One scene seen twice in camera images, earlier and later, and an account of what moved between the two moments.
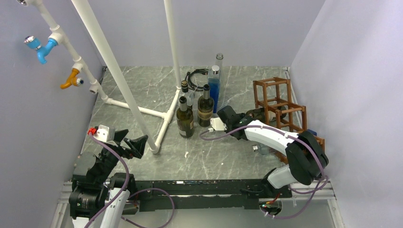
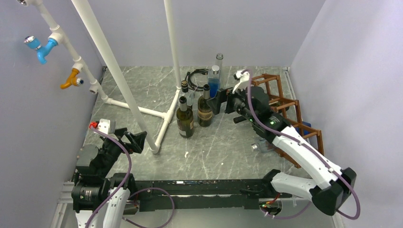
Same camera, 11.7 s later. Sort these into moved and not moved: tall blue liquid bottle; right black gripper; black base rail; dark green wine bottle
Moved: right black gripper
Not moved: dark green wine bottle; black base rail; tall blue liquid bottle
